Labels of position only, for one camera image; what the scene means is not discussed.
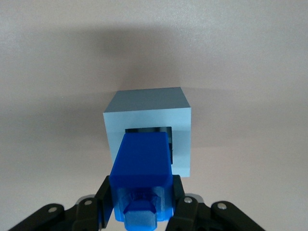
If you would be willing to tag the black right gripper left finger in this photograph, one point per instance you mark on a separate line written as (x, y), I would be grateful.
(106, 199)

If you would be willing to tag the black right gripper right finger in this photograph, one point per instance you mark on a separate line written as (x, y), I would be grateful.
(179, 192)

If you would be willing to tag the brown table cover sheet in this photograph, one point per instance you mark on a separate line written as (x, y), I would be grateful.
(48, 96)

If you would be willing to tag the blue plastic insert part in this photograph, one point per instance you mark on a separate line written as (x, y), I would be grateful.
(142, 156)

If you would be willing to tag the gray square base block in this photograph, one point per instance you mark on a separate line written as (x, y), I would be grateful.
(146, 115)

